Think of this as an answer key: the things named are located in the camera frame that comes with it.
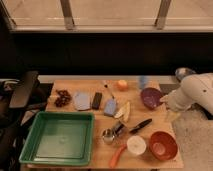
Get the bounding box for green plastic tray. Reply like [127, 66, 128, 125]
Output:
[19, 111, 95, 166]

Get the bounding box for wooden board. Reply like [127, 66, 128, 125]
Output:
[28, 80, 183, 169]

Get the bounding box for blue sponge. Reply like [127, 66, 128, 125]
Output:
[104, 99, 117, 117]

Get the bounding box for orange fruit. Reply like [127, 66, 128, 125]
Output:
[117, 80, 128, 91]

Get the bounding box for black handled utensil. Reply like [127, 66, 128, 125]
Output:
[129, 119, 152, 134]

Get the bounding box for orange carrot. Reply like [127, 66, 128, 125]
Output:
[109, 144, 127, 168]

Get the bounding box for grey round dish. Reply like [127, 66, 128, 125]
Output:
[175, 67, 195, 81]

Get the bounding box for banana peel slices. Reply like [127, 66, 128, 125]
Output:
[115, 101, 130, 122]

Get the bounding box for light blue cloth pad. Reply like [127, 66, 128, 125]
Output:
[73, 92, 90, 111]

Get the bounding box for purple bowl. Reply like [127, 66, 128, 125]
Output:
[140, 87, 163, 110]

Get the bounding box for blue plastic cup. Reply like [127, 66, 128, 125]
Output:
[139, 75, 148, 89]

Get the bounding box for black chair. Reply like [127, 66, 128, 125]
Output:
[0, 71, 47, 164]

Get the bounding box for white plastic cup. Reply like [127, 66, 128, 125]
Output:
[127, 136, 147, 156]

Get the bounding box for red grapes bunch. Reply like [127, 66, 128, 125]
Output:
[54, 90, 72, 107]

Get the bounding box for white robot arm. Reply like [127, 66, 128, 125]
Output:
[160, 73, 213, 115]

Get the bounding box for metal measuring scoop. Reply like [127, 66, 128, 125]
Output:
[102, 121, 125, 144]

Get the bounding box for red bowl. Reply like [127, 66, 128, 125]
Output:
[149, 131, 178, 161]

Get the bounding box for black rectangular block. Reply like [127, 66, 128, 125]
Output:
[92, 92, 102, 110]

